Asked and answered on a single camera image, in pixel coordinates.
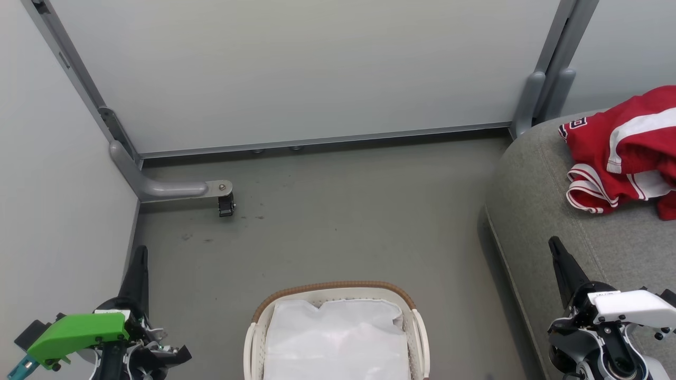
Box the grey partition base rail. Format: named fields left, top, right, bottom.
left=139, top=122, right=512, bottom=159

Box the black cable with teal plug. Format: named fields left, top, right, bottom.
left=7, top=354, right=42, bottom=380

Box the red basketball jersey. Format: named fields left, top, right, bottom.
left=558, top=85, right=676, bottom=222

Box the grey fabric sofa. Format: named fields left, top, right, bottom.
left=484, top=108, right=676, bottom=380

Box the grey metal partition foot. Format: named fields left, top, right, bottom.
left=109, top=139, right=233, bottom=204

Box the white basket with brown rim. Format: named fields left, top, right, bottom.
left=243, top=280, right=431, bottom=380

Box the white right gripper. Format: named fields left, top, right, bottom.
left=548, top=235, right=676, bottom=331

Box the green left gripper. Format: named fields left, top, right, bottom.
left=26, top=245, right=192, bottom=371

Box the grey partition post beside sofa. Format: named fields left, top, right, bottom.
left=509, top=0, right=600, bottom=140

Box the black caster wheel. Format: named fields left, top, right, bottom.
left=217, top=192, right=237, bottom=219

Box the grey slanted partition post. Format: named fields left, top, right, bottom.
left=20, top=0, right=144, bottom=170

